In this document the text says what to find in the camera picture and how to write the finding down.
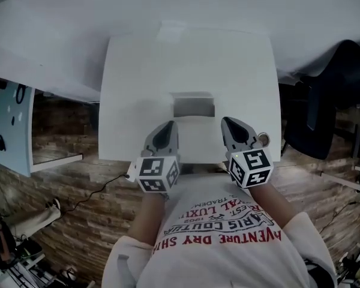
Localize black coiled cable ring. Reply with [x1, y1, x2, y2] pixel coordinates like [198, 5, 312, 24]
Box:
[15, 84, 26, 104]

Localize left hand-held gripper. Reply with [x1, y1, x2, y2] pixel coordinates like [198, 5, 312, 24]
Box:
[136, 120, 181, 195]

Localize black office chair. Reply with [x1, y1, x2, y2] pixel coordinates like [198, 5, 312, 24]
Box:
[283, 39, 360, 161]

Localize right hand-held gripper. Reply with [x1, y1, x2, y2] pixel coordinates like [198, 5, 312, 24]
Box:
[221, 116, 274, 190]

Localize light blue desk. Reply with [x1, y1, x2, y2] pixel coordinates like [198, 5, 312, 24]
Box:
[0, 81, 83, 178]

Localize person's right forearm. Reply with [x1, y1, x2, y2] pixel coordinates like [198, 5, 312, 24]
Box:
[247, 186, 295, 230]

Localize black cable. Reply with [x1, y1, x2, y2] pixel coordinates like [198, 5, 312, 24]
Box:
[59, 174, 130, 214]
[317, 200, 360, 235]

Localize person's left forearm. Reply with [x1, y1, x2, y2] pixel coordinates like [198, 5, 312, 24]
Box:
[130, 192, 170, 245]

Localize person's white printed shirt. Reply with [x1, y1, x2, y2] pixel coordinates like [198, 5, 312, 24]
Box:
[101, 172, 338, 288]

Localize white power strip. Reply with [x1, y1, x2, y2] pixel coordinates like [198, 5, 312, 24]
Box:
[127, 163, 138, 182]

